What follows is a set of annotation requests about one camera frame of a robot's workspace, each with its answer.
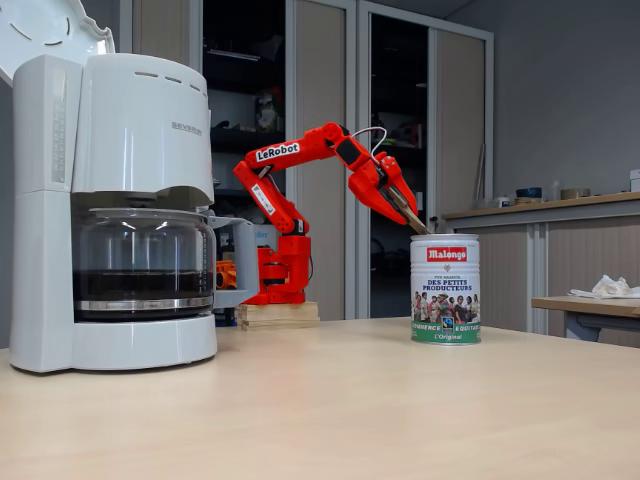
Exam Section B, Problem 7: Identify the grey leaning pole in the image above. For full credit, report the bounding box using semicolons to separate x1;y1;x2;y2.
473;143;487;209

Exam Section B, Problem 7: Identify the glass carafe with grey handle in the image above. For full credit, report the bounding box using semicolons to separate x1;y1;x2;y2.
72;207;261;321

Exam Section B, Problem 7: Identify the blue scoop with cardboard handle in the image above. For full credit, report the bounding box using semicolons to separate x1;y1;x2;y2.
387;184;432;236

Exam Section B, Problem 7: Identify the white crumpled cloth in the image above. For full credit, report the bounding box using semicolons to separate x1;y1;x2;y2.
568;273;640;300

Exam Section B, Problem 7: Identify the white servo cable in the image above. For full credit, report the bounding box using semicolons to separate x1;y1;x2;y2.
352;126;389;164

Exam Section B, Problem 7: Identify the orange table clamp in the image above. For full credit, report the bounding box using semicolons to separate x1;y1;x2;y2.
215;259;239;291

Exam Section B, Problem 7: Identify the Malongo coffee tin can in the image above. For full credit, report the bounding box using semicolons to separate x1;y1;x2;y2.
409;233;482;346

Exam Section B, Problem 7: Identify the grey cabinet with beige doors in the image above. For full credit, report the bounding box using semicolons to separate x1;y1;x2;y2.
119;0;359;321
357;0;496;321

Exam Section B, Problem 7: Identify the white drip coffee maker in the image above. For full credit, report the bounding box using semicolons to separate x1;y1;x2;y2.
0;0;219;374

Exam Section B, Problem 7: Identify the small wooden side table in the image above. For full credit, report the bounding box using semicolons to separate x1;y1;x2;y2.
531;294;640;346

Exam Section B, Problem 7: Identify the light wooden base block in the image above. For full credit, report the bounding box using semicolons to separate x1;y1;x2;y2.
234;301;321;331

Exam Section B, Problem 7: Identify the low sideboard with wooden top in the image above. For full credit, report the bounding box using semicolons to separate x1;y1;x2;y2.
442;192;640;349

